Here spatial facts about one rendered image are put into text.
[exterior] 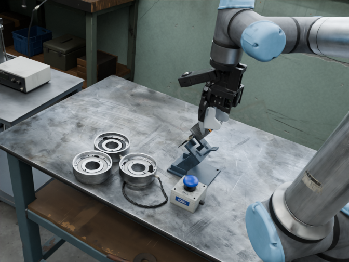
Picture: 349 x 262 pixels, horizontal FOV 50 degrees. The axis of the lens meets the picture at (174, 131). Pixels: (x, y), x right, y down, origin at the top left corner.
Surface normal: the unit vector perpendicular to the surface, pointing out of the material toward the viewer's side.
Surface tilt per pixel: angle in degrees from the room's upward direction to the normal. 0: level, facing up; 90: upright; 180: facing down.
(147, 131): 0
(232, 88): 90
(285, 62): 90
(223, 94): 90
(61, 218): 0
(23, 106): 0
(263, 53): 90
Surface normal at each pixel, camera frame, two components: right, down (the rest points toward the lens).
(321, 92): -0.49, 0.43
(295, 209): -0.82, 0.29
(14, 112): 0.11, -0.83
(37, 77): 0.90, 0.32
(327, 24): -0.66, -0.60
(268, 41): 0.34, 0.55
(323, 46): -0.87, 0.45
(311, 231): 0.13, 0.09
